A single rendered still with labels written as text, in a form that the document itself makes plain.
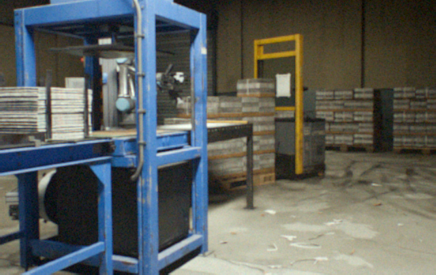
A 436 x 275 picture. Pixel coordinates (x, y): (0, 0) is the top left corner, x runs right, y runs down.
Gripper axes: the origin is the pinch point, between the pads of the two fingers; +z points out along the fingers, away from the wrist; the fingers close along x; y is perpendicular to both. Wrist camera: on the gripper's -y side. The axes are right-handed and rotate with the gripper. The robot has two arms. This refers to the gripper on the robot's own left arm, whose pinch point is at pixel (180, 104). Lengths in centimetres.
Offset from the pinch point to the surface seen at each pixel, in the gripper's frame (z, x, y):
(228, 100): 24, 16, -53
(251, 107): 49, 19, -79
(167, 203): -20, 168, 159
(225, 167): 86, 20, -9
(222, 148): 65, 19, -15
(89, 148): -79, 176, 188
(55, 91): -110, 167, 185
